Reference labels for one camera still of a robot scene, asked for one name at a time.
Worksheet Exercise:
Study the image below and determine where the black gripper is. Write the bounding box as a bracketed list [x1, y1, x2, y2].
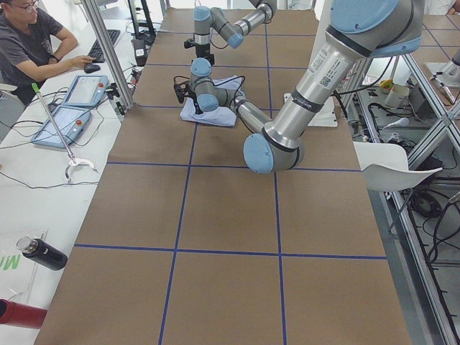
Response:
[183, 34, 215, 65]
[173, 80, 198, 114]

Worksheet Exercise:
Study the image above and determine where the blue striped button shirt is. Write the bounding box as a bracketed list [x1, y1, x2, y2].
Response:
[180, 75, 244, 127]

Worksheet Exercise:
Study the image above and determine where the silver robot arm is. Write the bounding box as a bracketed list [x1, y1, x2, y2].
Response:
[183, 0, 277, 65]
[174, 0, 425, 173]

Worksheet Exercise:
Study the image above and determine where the operator hand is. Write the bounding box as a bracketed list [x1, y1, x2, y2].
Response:
[71, 55, 94, 69]

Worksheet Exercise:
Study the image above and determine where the black computer keyboard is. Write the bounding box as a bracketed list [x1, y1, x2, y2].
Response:
[87, 29, 121, 64]

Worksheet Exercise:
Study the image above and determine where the black computer mouse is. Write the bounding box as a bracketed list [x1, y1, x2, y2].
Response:
[83, 63, 101, 74]

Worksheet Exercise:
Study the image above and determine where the blue teach pendant far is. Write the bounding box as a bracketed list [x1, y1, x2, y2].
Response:
[61, 75, 109, 108]

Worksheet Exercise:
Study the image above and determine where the blue teach pendant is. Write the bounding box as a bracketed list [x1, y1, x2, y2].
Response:
[61, 75, 109, 108]
[30, 106, 91, 149]

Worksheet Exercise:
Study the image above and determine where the blue teach pendant near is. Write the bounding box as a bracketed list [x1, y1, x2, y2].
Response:
[30, 106, 91, 149]

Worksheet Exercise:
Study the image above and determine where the metal reacher grabber tool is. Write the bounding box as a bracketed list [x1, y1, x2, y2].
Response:
[32, 83, 98, 184]

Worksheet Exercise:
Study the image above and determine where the seated operator grey shirt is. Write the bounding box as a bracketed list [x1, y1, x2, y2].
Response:
[1, 1, 78, 105]

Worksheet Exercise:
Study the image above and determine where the white plastic chair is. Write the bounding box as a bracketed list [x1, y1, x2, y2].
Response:
[354, 142, 442, 192]

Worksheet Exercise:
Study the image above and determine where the black water bottle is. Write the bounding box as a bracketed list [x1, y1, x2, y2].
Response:
[17, 236, 68, 271]

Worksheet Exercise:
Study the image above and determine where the red cylinder bottle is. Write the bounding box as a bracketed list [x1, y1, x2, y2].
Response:
[1, 299, 47, 329]

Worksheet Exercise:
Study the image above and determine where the black coiled gripper cable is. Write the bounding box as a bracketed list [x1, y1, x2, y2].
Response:
[173, 74, 247, 105]

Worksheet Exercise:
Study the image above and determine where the grey aluminium frame post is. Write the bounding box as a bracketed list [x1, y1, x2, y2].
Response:
[82, 1, 134, 116]

